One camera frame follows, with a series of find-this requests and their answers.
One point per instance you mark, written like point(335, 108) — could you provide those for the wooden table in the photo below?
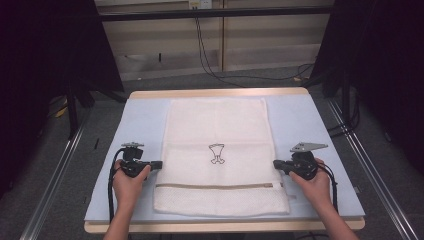
point(216, 92)

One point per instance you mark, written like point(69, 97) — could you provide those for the metal floor rail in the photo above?
point(376, 173)
point(50, 190)

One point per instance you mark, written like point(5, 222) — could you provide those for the white towel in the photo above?
point(216, 133)

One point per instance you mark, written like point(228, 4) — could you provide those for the person's right hand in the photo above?
point(313, 190)

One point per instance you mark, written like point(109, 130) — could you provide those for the light blue table mat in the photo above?
point(300, 120)

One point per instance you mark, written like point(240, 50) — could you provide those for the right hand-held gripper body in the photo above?
point(303, 163)

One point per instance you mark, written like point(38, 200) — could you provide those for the black horizontal bar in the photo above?
point(216, 13)

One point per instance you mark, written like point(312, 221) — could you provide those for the person's left hand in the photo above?
point(128, 188)

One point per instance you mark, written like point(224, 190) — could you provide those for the black metal stand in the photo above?
point(72, 113)

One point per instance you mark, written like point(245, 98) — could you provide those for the black curtain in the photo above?
point(40, 66)
point(383, 66)

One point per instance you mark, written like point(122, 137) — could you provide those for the yellow floor tag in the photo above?
point(61, 112)

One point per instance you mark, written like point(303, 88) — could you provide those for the white wall socket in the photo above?
point(200, 4)

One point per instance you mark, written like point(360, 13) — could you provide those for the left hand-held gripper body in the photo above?
point(133, 163)

